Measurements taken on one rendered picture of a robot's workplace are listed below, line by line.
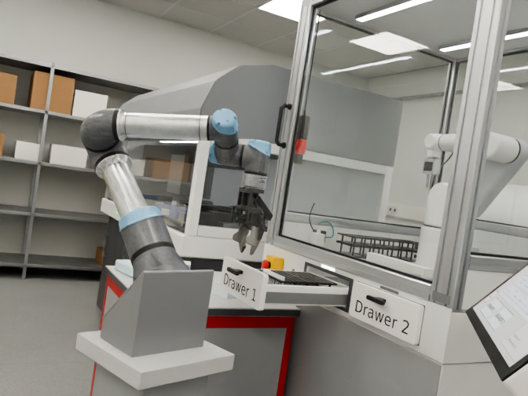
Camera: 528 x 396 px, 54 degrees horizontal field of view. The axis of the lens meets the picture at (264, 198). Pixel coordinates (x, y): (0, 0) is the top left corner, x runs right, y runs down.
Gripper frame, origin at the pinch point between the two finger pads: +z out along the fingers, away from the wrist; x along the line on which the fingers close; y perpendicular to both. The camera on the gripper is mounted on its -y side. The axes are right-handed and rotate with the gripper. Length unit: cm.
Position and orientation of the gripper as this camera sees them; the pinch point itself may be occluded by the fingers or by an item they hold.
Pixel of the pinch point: (248, 249)
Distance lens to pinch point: 170.5
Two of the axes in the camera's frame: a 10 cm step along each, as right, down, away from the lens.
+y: -6.0, -0.7, -8.0
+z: -1.5, 9.9, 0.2
